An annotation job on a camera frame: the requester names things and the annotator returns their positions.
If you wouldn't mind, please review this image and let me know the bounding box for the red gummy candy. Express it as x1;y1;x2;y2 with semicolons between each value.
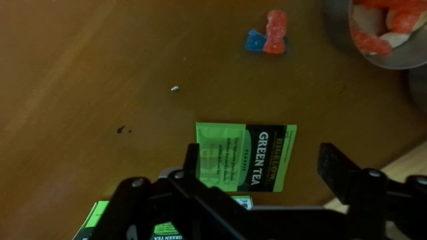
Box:
262;10;288;55

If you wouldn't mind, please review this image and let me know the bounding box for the steel cup with red candy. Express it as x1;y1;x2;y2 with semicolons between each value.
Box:
322;0;427;71

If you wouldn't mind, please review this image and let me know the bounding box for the blue gummy candy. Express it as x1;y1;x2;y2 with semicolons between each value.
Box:
245;30;266;52

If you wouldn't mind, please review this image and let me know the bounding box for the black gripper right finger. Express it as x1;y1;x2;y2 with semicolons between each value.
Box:
317;143;358;195

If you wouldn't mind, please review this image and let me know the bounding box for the green tea bag packet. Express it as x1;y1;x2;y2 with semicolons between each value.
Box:
196;123;297;192

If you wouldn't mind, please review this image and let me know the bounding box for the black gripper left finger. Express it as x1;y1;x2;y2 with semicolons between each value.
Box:
182;143;198;175

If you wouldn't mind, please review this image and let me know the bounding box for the green tea box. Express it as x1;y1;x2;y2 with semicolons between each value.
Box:
72;195;254;240

